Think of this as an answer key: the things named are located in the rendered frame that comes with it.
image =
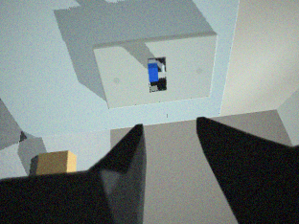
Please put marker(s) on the tan rectangular block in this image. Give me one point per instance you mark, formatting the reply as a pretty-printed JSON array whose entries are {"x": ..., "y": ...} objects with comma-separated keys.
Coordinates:
[{"x": 55, "y": 162}]

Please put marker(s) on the light grey panel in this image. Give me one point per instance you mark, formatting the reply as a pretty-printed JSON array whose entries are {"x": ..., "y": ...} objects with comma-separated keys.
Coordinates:
[{"x": 73, "y": 66}]

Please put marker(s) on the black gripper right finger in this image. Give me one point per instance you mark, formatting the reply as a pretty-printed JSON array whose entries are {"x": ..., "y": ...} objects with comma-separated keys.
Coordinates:
[{"x": 258, "y": 177}]

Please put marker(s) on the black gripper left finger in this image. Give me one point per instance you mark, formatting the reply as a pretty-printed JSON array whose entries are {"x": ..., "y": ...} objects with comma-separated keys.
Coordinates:
[{"x": 112, "y": 191}]

